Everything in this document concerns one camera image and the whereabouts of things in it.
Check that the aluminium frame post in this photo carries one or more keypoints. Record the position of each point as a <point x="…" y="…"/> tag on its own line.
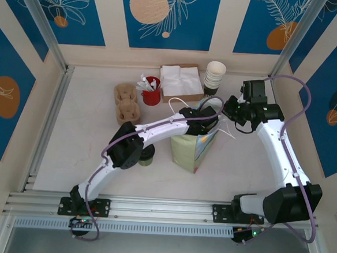
<point x="42" y="22"/>
<point x="299" y="37"/>

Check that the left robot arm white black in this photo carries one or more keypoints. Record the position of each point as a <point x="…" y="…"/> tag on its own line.
<point x="156" y="128"/>

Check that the stack of pulp cup carriers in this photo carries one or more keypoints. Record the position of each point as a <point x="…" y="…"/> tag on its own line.
<point x="127" y="112"/>

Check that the red cup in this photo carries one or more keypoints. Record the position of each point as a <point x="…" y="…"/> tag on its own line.
<point x="151" y="97"/>

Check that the brown cardboard napkin box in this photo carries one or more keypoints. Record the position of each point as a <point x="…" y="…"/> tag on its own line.
<point x="182" y="98"/>

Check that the dark sleeved paper cup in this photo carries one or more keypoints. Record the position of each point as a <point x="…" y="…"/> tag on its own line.
<point x="210" y="92"/>

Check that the green paper takeout bag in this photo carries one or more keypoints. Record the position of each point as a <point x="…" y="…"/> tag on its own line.
<point x="184" y="150"/>

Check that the paper-wrapped stirrer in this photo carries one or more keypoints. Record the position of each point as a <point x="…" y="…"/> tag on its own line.
<point x="153" y="85"/>
<point x="142" y="77"/>
<point x="141" y="86"/>

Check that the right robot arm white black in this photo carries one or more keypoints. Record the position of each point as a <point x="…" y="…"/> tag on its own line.
<point x="285" y="157"/>

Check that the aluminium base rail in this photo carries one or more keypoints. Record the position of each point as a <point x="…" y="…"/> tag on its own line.
<point x="162" y="210"/>

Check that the stack of white napkins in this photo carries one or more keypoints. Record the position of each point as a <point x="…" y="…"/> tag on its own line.
<point x="180" y="81"/>

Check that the small circuit board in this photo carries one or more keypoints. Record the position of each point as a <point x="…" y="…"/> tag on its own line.
<point x="79" y="223"/>
<point x="244" y="234"/>

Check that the white paper cup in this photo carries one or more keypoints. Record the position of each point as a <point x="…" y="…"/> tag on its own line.
<point x="216" y="68"/>
<point x="212" y="78"/>
<point x="210" y="86"/>
<point x="211" y="81"/>

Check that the aluminium side frame rail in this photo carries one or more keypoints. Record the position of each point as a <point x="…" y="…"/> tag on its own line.
<point x="48" y="129"/>

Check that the green paper coffee cup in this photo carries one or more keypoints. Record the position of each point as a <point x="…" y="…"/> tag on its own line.
<point x="146" y="161"/>

